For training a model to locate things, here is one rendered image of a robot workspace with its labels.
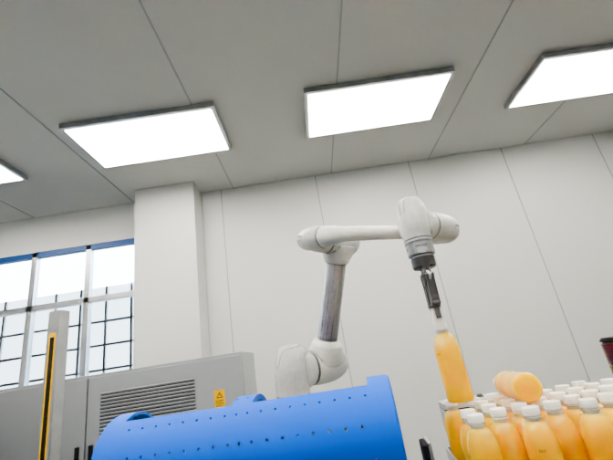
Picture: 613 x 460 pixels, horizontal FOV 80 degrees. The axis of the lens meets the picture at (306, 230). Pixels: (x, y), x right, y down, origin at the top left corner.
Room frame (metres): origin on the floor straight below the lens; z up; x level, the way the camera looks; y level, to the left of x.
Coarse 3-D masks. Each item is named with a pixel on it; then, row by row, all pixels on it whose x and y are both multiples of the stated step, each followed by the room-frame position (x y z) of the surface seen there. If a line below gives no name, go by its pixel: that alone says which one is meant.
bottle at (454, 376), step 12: (444, 336) 1.15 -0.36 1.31; (444, 348) 1.15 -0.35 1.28; (456, 348) 1.15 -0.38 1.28; (444, 360) 1.15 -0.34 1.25; (456, 360) 1.15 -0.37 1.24; (444, 372) 1.16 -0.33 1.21; (456, 372) 1.14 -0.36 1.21; (444, 384) 1.17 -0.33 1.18; (456, 384) 1.15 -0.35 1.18; (468, 384) 1.15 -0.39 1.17; (456, 396) 1.15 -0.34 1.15; (468, 396) 1.15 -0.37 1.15
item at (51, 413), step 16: (48, 320) 1.66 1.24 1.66; (64, 320) 1.68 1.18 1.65; (48, 336) 1.66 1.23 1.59; (64, 336) 1.69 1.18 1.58; (48, 352) 1.66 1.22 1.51; (64, 352) 1.70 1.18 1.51; (48, 368) 1.66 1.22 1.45; (64, 368) 1.70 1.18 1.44; (48, 384) 1.66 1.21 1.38; (64, 384) 1.71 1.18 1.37; (48, 400) 1.66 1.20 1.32; (48, 416) 1.66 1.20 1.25; (48, 432) 1.66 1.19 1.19; (48, 448) 1.66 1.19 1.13
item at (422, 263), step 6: (414, 258) 1.16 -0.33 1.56; (420, 258) 1.15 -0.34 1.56; (426, 258) 1.14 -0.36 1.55; (432, 258) 1.15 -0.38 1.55; (414, 264) 1.17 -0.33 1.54; (420, 264) 1.15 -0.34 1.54; (426, 264) 1.14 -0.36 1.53; (432, 264) 1.15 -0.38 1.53; (414, 270) 1.19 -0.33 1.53; (420, 270) 1.21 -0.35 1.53; (426, 282) 1.16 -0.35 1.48
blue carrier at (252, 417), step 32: (384, 384) 1.12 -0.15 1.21; (128, 416) 1.25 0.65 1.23; (160, 416) 1.21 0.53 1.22; (192, 416) 1.17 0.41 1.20; (224, 416) 1.16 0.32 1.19; (256, 416) 1.13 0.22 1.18; (288, 416) 1.11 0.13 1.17; (320, 416) 1.09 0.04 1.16; (352, 416) 1.08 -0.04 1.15; (384, 416) 1.06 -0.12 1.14; (96, 448) 1.17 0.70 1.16; (128, 448) 1.15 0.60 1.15; (160, 448) 1.14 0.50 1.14; (192, 448) 1.12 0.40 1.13; (224, 448) 1.11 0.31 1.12; (256, 448) 1.10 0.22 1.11; (288, 448) 1.09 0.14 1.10; (320, 448) 1.08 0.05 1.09; (352, 448) 1.07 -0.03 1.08; (384, 448) 1.06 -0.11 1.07
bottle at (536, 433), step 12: (528, 420) 1.01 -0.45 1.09; (540, 420) 1.00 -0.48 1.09; (528, 432) 1.00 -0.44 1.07; (540, 432) 0.98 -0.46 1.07; (552, 432) 0.99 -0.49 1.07; (528, 444) 1.00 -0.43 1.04; (540, 444) 0.98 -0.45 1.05; (552, 444) 0.98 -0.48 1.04; (528, 456) 1.02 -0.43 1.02; (540, 456) 0.99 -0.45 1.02; (552, 456) 0.98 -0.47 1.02
